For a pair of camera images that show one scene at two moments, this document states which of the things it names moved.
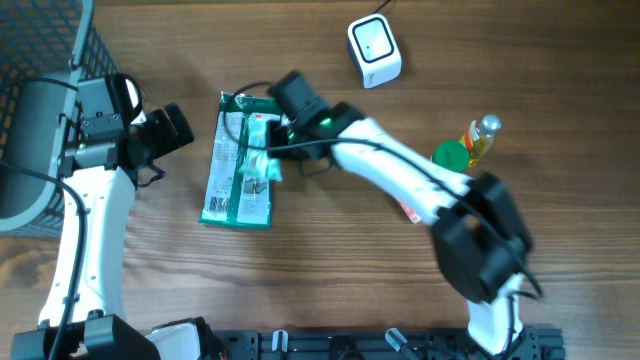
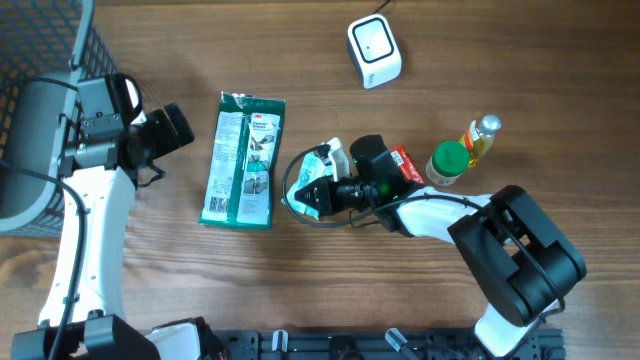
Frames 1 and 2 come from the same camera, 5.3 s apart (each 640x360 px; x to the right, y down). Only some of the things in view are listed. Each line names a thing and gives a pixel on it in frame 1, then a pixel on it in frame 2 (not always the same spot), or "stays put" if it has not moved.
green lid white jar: (453, 155) stays put
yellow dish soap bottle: (479, 137) stays put
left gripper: (167, 139) stays put
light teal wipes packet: (256, 160) → (314, 169)
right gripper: (274, 148) → (327, 202)
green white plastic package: (233, 198) stays put
